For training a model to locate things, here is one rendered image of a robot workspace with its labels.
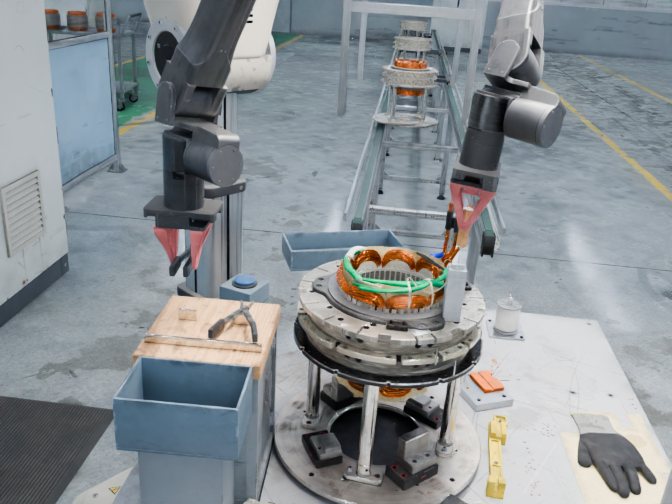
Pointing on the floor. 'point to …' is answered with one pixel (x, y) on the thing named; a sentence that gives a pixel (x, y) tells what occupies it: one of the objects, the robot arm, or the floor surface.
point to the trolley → (121, 62)
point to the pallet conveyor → (372, 180)
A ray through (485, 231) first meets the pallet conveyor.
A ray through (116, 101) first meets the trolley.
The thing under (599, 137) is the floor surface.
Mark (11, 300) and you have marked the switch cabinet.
